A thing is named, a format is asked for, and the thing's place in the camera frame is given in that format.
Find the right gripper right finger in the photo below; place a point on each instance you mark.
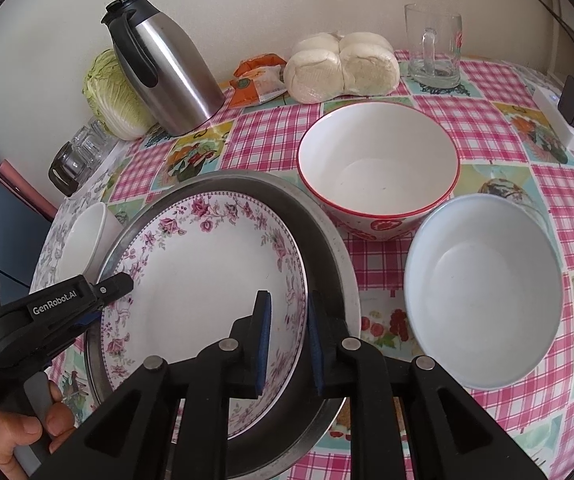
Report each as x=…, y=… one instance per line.
x=408, y=417

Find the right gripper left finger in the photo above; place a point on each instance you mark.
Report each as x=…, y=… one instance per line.
x=170, y=420

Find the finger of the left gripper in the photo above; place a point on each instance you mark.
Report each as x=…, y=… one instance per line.
x=82, y=320
x=110, y=290

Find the small white square bowl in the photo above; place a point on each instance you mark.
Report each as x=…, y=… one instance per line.
x=88, y=244

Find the floral round plate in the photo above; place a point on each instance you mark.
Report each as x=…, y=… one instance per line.
x=197, y=266

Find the pale blue bowl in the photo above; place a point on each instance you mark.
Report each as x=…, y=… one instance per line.
x=483, y=290

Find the stainless steel round pan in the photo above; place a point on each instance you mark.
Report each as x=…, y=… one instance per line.
x=300, y=418

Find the red rim strawberry bowl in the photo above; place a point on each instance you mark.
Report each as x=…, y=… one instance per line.
x=378, y=168

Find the person left hand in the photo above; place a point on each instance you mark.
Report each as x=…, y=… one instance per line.
x=20, y=430

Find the tray of drinking glasses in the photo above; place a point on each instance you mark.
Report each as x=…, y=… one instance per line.
x=93, y=143

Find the napa cabbage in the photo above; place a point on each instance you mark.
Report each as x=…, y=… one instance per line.
x=113, y=101

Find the stainless steel thermos jug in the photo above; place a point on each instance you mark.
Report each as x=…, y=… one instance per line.
x=163, y=66

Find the orange snack packet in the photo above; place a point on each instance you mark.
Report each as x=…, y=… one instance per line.
x=258, y=80

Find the bag of steamed buns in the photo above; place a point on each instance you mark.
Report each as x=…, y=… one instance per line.
x=324, y=66

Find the white power strip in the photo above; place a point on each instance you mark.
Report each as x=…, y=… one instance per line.
x=547, y=101

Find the glass mug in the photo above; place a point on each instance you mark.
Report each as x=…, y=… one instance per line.
x=434, y=36

